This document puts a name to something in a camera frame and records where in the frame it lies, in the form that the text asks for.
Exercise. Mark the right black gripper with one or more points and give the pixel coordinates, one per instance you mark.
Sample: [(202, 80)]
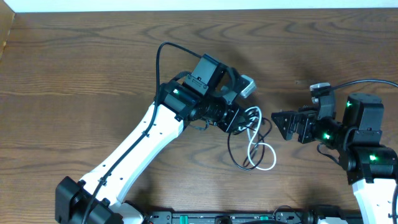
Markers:
[(307, 117)]

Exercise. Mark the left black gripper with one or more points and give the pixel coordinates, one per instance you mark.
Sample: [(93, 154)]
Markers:
[(234, 119)]

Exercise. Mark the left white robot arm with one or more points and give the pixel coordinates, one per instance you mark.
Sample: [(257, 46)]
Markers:
[(208, 93)]

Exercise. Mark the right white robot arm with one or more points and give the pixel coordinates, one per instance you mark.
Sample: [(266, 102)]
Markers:
[(370, 166)]

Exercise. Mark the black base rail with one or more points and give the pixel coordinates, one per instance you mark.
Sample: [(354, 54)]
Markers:
[(283, 214)]

